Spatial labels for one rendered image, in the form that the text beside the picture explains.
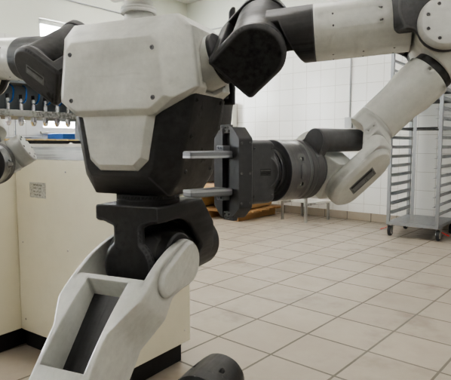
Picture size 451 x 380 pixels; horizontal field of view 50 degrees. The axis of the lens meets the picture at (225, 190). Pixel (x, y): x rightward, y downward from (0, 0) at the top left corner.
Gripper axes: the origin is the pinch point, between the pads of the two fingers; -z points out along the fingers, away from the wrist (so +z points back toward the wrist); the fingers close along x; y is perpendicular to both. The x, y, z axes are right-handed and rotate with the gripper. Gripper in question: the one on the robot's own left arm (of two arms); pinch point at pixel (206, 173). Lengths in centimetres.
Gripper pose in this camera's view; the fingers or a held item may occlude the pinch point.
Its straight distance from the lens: 62.6
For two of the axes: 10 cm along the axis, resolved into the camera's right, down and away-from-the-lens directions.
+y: 6.0, 0.8, -8.0
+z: 8.0, -0.6, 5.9
